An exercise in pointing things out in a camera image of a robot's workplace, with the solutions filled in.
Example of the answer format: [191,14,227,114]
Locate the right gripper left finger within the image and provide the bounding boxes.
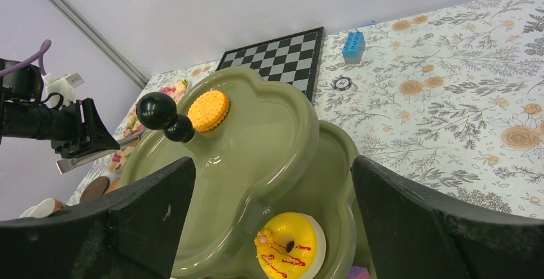
[1,157,196,278]

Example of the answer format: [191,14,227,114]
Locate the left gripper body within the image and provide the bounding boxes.
[1,59,85,158]

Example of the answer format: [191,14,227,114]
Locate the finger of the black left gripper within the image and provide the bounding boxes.
[82,98,120,152]

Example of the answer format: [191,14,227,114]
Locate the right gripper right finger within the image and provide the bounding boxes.
[351,156,543,278]

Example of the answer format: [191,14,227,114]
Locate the metal serving tongs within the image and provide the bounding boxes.
[56,130,145,174]

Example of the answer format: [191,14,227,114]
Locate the kiwi purple cake slice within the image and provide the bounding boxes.
[346,266,371,279]

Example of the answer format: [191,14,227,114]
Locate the round waffle biscuit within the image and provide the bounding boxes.
[187,90,230,133]

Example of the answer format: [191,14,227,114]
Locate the yellow fruit tart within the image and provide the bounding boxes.
[254,212,327,279]

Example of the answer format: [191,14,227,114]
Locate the green three-tier serving stand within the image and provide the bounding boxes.
[121,67,374,278]

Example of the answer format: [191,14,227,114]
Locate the dark brown coaster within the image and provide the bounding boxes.
[80,176,110,203]

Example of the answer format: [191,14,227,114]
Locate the blue rectangular block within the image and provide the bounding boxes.
[342,31,366,64]

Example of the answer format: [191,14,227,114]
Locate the black white chessboard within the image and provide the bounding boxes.
[216,27,325,102]

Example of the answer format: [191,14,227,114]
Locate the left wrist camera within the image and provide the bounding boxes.
[42,73,84,108]

